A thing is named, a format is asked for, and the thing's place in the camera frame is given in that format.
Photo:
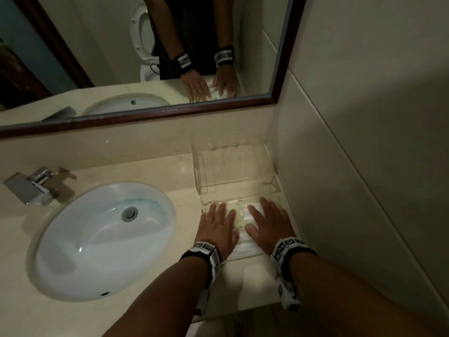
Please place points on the person's left hand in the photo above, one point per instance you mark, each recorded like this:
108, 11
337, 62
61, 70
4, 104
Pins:
219, 231

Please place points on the person's right hand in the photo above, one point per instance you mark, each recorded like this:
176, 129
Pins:
270, 224

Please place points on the clear acrylic amenity tray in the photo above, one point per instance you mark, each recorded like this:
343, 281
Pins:
242, 252

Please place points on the person's left forearm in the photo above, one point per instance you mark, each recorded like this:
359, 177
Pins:
165, 298

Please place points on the person's right forearm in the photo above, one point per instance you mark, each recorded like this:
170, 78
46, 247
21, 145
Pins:
350, 298

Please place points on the metal sink drain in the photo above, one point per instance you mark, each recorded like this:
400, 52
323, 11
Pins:
129, 214

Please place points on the white sink basin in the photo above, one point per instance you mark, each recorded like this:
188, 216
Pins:
98, 242

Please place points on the wooden framed mirror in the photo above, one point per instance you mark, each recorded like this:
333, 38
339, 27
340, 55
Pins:
277, 49

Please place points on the chrome faucet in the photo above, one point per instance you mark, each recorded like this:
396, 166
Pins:
29, 187

